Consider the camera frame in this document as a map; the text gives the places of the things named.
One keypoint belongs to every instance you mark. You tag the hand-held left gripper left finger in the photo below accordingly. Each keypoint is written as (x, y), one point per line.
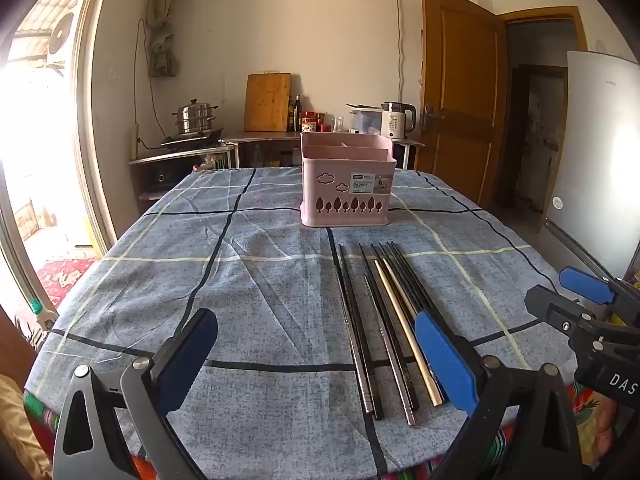
(185, 355)

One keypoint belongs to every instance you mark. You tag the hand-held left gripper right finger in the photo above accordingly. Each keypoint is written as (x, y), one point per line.
(442, 360)

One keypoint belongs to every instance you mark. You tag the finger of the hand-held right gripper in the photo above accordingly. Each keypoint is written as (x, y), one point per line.
(585, 285)
(550, 307)

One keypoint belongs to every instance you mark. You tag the golden chopstick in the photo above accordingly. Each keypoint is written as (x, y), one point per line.
(409, 335)

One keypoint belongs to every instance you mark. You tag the silver metal chopstick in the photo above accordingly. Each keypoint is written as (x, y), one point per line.
(400, 390)
(361, 375)

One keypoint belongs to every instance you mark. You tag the pink utensil basket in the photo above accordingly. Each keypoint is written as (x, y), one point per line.
(320, 195)

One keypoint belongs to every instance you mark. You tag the blue plaid tablecloth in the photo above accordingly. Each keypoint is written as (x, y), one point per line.
(225, 285)

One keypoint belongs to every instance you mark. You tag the grey refrigerator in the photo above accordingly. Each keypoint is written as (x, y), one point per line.
(595, 160)

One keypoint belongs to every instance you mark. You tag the red patterned rug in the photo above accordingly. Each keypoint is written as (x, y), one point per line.
(65, 277)

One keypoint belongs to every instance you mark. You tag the colourful striped cloth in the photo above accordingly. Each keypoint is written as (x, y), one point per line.
(40, 420)

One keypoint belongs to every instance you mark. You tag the yellow cloth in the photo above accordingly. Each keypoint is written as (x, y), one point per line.
(15, 425)

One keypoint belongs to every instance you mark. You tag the low steel kitchen stand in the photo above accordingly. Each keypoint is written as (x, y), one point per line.
(150, 157)

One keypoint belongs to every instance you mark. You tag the black induction cooker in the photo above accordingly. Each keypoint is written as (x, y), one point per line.
(192, 139)

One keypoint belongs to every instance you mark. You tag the white power strip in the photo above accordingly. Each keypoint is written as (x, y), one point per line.
(134, 140)

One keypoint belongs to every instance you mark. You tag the wooden door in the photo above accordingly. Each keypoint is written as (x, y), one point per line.
(460, 90)

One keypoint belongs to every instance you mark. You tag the metal kitchen shelf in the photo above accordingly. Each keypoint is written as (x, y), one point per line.
(270, 136)

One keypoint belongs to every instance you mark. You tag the steel steamer pot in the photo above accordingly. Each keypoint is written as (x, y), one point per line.
(194, 117)

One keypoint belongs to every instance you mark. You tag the white electric kettle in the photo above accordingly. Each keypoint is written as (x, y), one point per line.
(395, 122)

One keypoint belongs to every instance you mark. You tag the clear plastic container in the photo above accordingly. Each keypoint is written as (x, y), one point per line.
(366, 121)

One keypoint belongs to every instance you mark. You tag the clear glass cup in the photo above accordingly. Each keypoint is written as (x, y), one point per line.
(339, 124)

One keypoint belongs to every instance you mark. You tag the green oil bottle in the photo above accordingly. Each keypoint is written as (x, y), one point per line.
(291, 115)

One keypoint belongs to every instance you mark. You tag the dark sauce bottle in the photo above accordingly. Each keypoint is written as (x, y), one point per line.
(298, 115)

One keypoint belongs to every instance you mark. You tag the black kitchen knife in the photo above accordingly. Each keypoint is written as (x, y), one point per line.
(365, 106)

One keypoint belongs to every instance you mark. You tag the wooden cutting board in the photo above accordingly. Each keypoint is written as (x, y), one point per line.
(267, 102)

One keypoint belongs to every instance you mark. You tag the beige curtain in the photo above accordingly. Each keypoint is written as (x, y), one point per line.
(160, 55)

